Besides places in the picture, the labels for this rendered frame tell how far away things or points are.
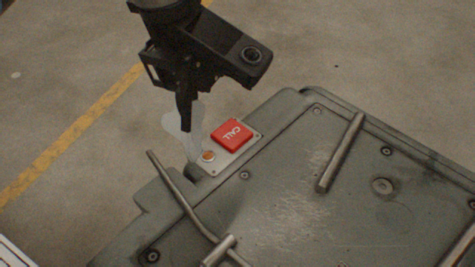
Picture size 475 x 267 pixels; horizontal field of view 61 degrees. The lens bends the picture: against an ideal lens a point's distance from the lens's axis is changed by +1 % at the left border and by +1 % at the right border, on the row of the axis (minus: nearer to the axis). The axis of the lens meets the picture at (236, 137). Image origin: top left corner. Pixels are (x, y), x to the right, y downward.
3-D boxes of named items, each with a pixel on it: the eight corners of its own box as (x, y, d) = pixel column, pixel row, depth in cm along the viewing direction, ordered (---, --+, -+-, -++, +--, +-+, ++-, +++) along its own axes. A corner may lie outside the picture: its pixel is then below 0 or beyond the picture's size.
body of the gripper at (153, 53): (188, 55, 56) (155, -27, 47) (237, 67, 51) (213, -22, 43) (154, 91, 52) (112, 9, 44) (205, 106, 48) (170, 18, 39)
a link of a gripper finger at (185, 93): (195, 125, 52) (201, 58, 49) (205, 129, 51) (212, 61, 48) (170, 131, 48) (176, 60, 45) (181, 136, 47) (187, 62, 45)
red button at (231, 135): (231, 123, 79) (231, 116, 77) (254, 139, 76) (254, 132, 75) (209, 140, 76) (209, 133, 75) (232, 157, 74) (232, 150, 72)
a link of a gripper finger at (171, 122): (168, 151, 55) (173, 86, 52) (201, 164, 52) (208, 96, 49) (151, 156, 53) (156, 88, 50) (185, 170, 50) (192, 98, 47)
